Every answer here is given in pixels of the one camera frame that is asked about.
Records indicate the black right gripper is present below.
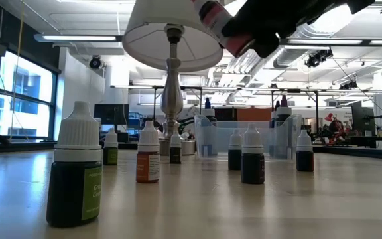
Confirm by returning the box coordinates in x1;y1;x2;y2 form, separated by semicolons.
225;0;376;59

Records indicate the large pink food coloring bottle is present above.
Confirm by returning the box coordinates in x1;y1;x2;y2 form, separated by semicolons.
192;0;257;59

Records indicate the large black food coloring bottle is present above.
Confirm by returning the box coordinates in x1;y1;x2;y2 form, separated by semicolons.
270;100;280;129

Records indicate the large purple food coloring bottle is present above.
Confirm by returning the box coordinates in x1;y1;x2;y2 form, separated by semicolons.
276;95;293;157

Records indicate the large blue food coloring bottle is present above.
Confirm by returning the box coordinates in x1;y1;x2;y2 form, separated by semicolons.
201;97;218;157

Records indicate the clear plastic bin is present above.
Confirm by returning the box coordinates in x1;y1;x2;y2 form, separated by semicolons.
194;114;303;161

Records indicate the small dark blue coloring bottle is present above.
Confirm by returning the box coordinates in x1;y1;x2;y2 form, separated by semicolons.
227;128;243;171

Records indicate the small dark red coloring bottle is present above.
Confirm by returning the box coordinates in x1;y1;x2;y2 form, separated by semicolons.
296;129;315;173

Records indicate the small purple food coloring bottle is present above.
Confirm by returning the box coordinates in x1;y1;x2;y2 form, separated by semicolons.
240;123;266;185

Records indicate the small black food coloring bottle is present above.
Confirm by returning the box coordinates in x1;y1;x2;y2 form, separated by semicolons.
169;130;182;165

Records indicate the small orange food coloring bottle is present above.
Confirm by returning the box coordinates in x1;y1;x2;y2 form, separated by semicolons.
136;121;161;184

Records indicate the small green food coloring bottle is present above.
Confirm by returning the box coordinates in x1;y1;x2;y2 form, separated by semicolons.
46;101;103;228
103;127;119;166

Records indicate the red desk lamp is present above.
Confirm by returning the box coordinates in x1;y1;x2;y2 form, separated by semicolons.
323;112;344;133

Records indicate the silver table lamp white shade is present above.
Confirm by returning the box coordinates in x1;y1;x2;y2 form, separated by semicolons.
122;0;224;157

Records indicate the black computer monitor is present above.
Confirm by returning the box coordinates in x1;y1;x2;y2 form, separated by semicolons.
94;103;130;126
350;100;377;136

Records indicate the black background robot stand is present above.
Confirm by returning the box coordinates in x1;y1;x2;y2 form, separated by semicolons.
361;112;382;149

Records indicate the fluorescent ceiling light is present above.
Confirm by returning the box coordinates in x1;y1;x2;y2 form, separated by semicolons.
33;32;124;43

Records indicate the large window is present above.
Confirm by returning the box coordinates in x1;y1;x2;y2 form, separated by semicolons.
0;49;58;140

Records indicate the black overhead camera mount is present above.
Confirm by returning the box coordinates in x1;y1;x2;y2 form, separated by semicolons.
304;48;334;69

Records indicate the black ceiling camera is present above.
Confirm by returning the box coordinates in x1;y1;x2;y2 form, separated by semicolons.
339;80;359;90
89;55;103;70

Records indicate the yellow hanging cord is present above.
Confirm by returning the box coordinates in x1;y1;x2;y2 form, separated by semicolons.
10;0;25;140

